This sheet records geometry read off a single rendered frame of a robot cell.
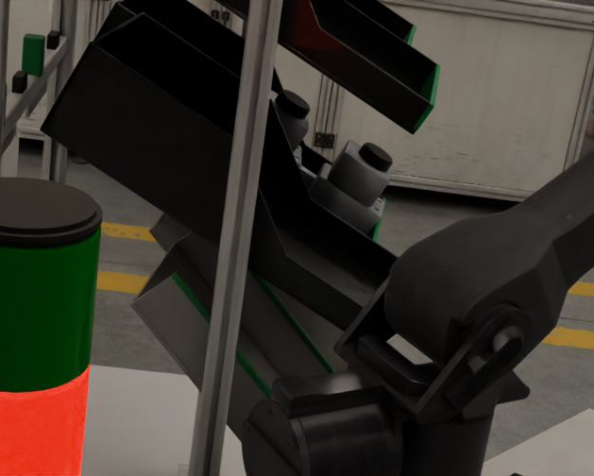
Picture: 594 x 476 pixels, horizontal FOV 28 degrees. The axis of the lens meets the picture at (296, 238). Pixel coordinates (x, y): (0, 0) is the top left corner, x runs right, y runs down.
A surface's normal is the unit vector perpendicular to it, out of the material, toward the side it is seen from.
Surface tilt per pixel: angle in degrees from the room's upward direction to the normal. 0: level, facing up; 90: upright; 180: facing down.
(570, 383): 0
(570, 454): 0
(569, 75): 90
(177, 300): 90
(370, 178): 90
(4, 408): 90
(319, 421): 30
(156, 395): 0
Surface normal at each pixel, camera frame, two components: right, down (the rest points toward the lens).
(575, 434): 0.14, -0.92
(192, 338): -0.15, 0.33
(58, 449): 0.78, 0.32
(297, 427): 0.36, -0.62
